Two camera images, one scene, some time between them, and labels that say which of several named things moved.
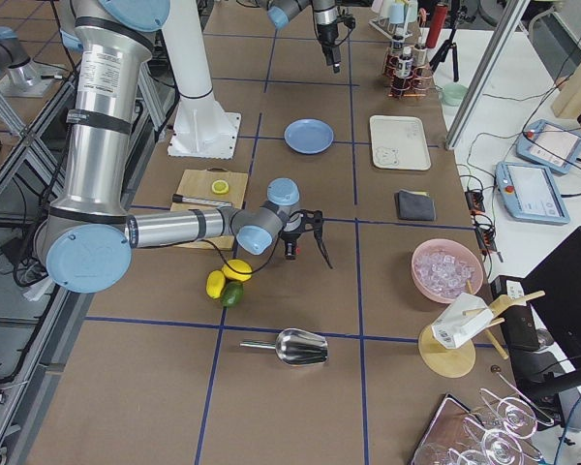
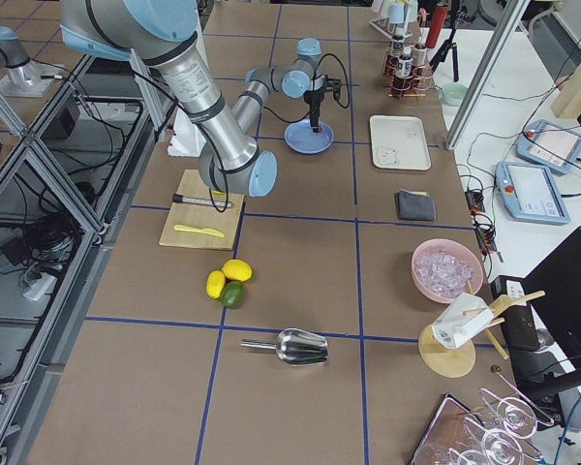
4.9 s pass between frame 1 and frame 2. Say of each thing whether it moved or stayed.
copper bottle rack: stayed
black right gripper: moved
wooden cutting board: stayed
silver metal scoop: stayed
